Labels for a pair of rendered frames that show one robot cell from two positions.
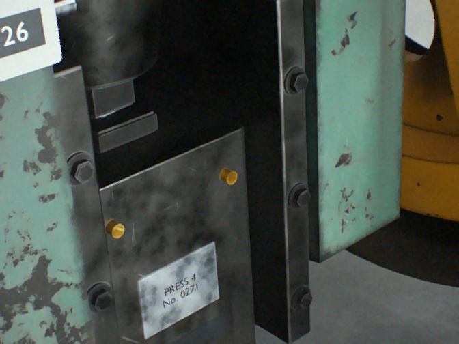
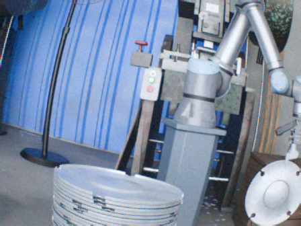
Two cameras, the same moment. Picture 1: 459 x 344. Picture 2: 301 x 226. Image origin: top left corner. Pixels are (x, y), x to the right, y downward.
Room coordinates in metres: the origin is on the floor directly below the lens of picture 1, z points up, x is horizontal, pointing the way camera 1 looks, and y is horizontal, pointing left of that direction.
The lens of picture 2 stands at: (-1.21, -1.33, 0.54)
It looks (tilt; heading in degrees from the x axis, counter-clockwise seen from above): 3 degrees down; 44
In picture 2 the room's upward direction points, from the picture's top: 10 degrees clockwise
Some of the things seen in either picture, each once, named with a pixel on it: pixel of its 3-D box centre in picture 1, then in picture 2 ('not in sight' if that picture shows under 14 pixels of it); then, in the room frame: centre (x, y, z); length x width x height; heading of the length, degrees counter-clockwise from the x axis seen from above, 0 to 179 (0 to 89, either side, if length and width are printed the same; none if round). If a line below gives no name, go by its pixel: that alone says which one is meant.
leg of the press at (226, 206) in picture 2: not in sight; (240, 122); (0.90, -0.02, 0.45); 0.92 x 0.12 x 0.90; 40
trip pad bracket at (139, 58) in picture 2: not in sight; (140, 70); (0.25, 0.19, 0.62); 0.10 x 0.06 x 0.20; 130
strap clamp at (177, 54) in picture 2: not in sight; (176, 52); (0.52, 0.22, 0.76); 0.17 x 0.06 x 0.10; 130
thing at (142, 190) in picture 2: not in sight; (116, 183); (-0.59, -0.67, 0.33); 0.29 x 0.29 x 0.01
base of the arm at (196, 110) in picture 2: not in sight; (197, 109); (0.00, -0.38, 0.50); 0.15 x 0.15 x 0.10
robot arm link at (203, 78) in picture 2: not in sight; (203, 77); (0.01, -0.38, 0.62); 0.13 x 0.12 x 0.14; 19
